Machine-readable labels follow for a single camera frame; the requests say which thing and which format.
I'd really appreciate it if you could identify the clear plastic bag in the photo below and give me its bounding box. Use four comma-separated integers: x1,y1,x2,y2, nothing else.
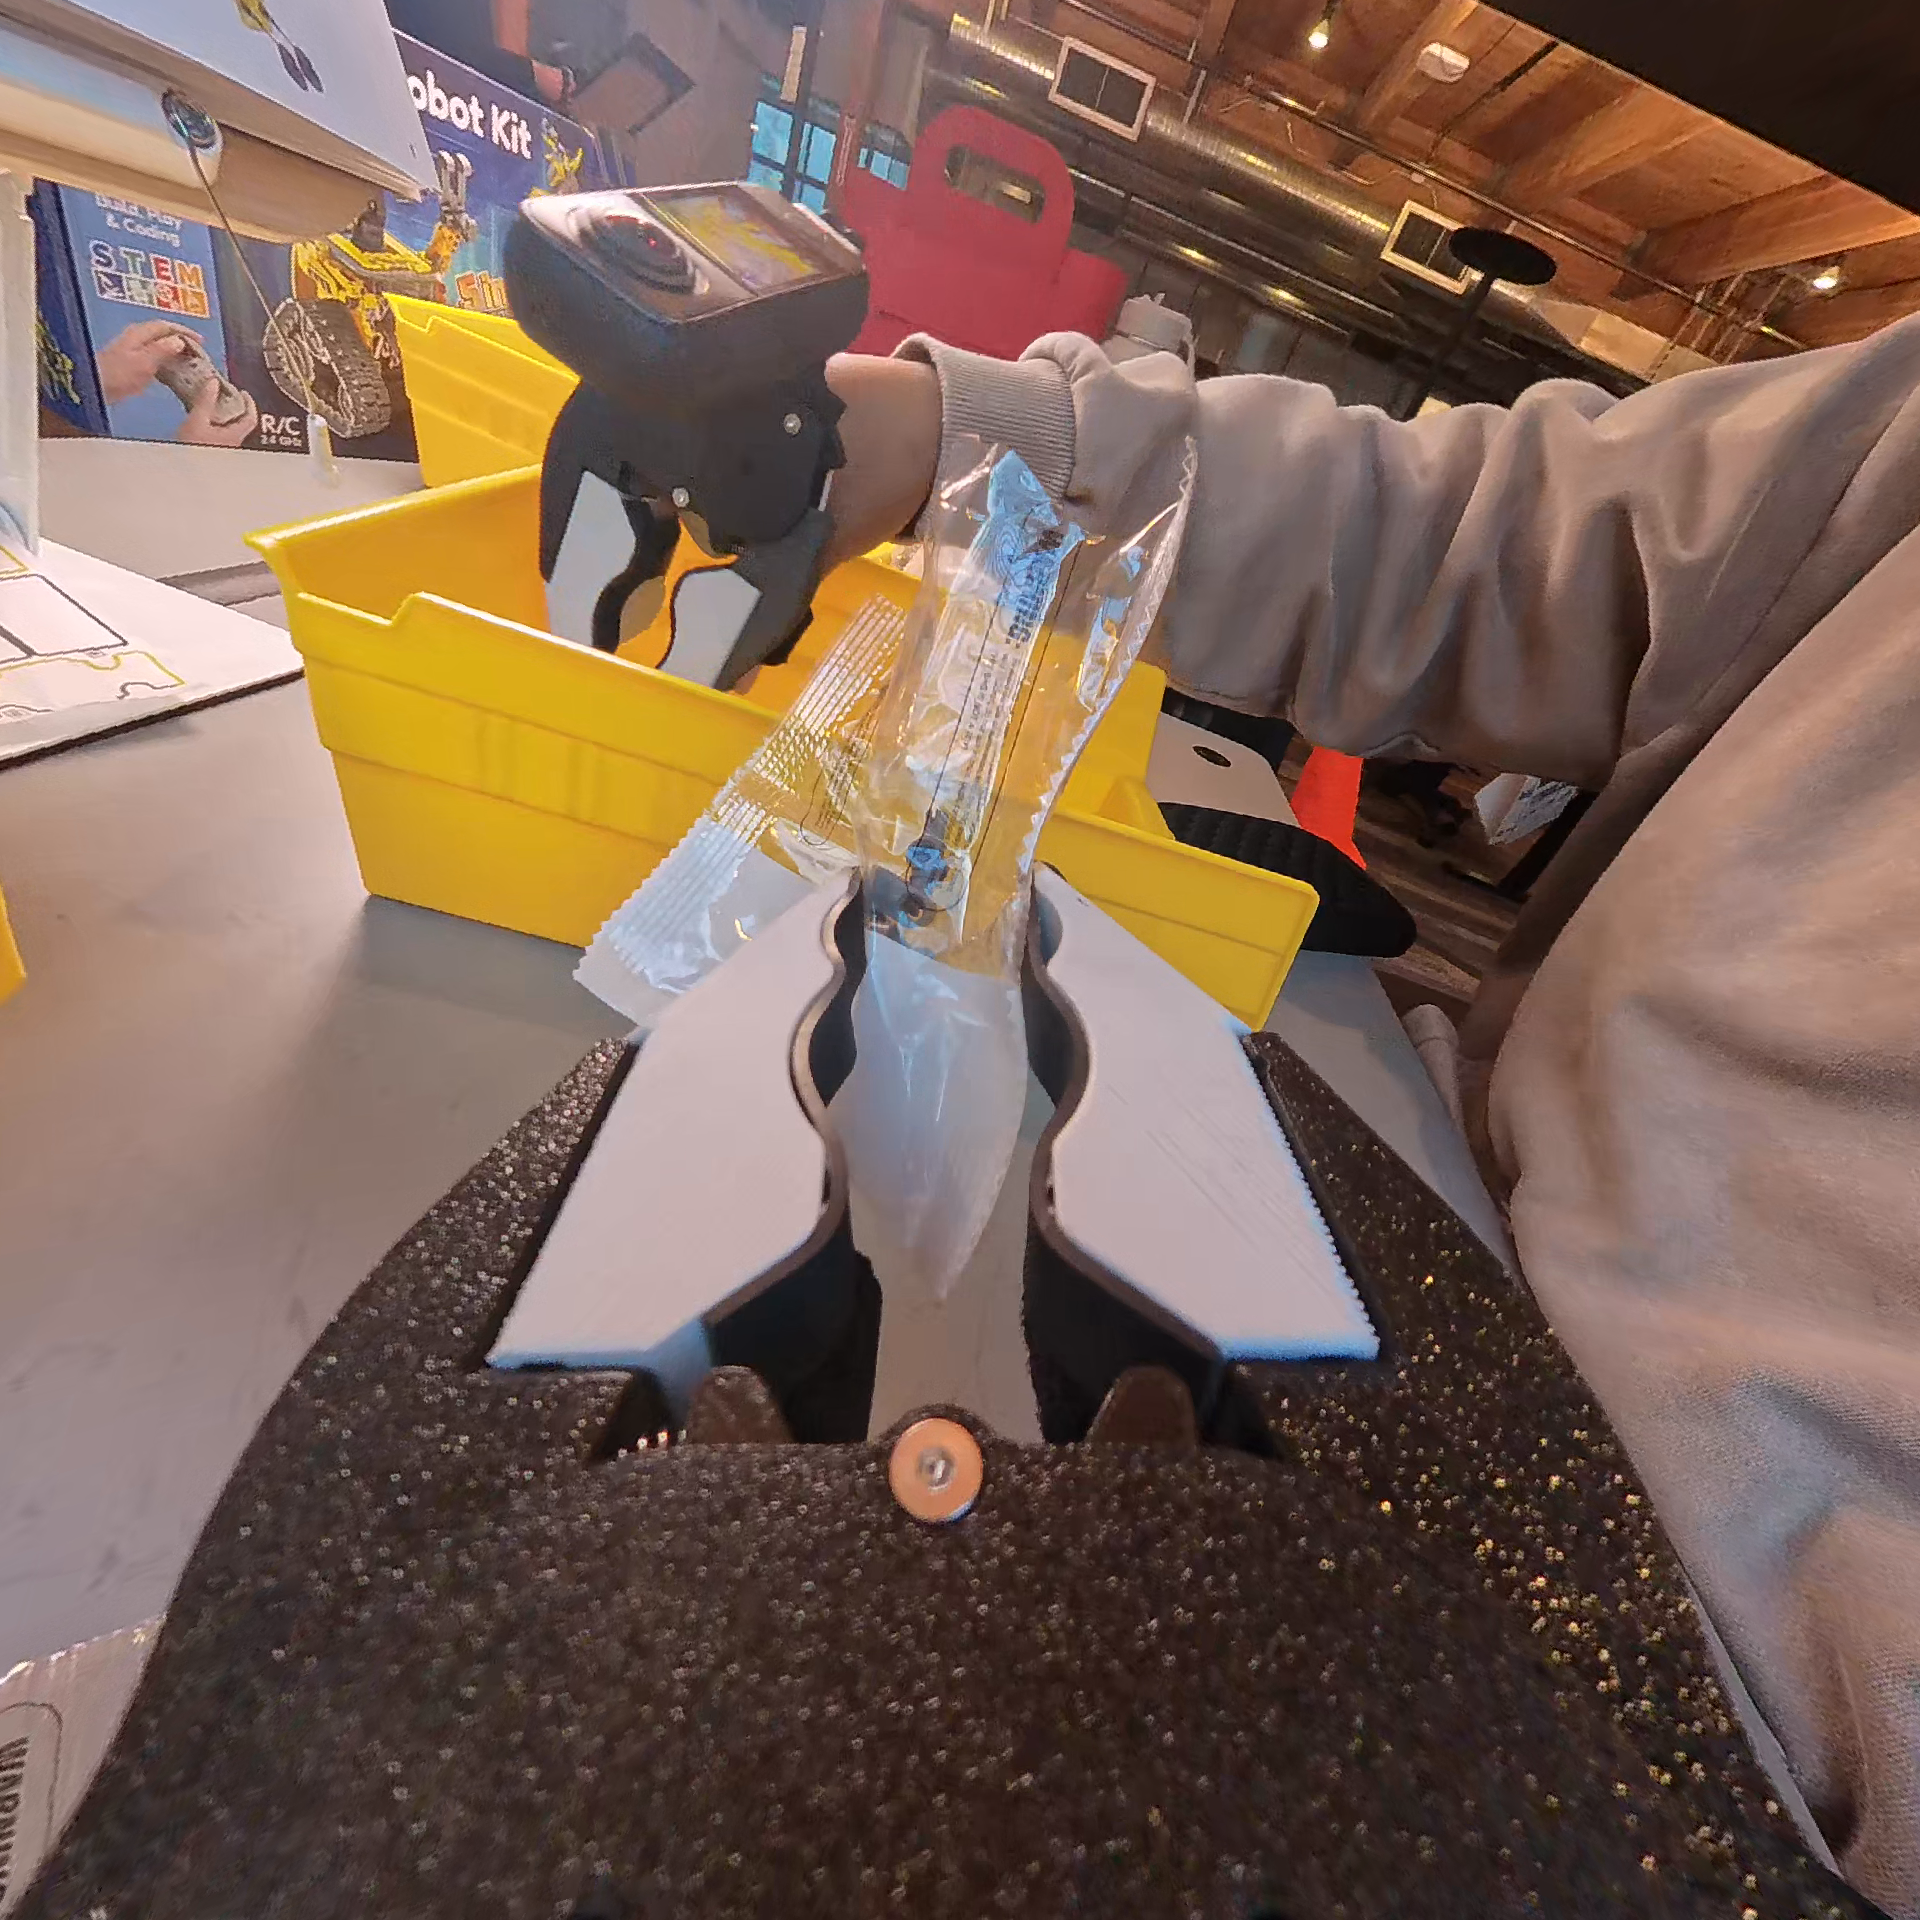
0,1622,158,1920

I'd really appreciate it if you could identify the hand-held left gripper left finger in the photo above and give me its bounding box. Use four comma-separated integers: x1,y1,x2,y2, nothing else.
488,871,873,1414

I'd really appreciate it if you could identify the black round lamp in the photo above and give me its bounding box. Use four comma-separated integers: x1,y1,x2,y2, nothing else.
1449,227,1558,378

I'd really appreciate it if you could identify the white printed sheet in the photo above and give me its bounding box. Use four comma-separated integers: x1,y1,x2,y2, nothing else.
0,542,301,768

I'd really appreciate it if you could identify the black wrist rest pad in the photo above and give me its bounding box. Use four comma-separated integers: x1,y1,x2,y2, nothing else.
1156,795,1416,963

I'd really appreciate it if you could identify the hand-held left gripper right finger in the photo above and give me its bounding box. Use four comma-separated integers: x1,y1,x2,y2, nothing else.
1015,863,1383,1402

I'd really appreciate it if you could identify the orange traffic cone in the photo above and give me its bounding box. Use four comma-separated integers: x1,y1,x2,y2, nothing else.
1292,746,1375,860

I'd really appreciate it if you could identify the yellow bin with bricks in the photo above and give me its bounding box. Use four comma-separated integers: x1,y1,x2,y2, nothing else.
384,295,587,489
246,467,1321,1031

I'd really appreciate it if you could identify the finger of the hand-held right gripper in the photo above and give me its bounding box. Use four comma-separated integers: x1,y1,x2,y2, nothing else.
537,467,668,658
651,561,791,695

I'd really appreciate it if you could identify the person's right hand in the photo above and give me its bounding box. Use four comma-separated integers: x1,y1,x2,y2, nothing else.
825,353,950,567

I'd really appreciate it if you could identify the beige booklet stand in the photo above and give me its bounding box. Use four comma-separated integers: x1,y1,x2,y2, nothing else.
0,76,393,558

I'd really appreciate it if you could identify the white air vent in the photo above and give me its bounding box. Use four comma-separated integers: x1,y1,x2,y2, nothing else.
1380,206,1481,298
1052,38,1161,139

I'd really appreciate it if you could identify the person's right forearm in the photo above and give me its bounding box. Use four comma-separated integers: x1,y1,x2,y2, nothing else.
900,315,1920,792

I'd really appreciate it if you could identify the printed toy box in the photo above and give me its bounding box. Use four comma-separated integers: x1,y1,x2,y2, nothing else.
31,32,632,463

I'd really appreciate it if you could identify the small clear bag white label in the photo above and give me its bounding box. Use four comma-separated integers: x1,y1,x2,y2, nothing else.
572,446,1201,1308

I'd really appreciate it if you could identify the grey desk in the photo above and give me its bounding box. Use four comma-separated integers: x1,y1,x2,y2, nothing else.
0,438,1517,1920

